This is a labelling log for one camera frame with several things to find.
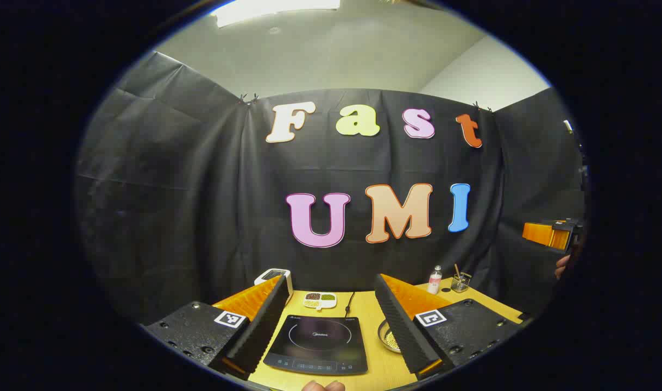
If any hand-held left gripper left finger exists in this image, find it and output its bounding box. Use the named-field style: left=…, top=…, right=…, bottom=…
left=141, top=274, right=291, bottom=381

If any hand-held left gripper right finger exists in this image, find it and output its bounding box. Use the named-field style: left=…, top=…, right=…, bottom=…
left=374, top=273, right=527, bottom=381

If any steel pot with black handle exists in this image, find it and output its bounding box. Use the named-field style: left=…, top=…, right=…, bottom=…
left=377, top=319, right=405, bottom=354

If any black induction cooktop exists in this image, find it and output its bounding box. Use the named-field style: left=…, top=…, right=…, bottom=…
left=263, top=315, right=369, bottom=376

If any white toaster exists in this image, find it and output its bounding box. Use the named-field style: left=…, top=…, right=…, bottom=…
left=254, top=268, right=294, bottom=298

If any white divided dish of beans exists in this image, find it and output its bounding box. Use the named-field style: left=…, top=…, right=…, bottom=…
left=302, top=292, right=338, bottom=311

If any black backdrop cloth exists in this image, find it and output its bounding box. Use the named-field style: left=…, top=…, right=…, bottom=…
left=74, top=50, right=587, bottom=326

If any ceiling light panel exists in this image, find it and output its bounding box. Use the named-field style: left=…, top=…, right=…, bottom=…
left=210, top=0, right=342, bottom=28

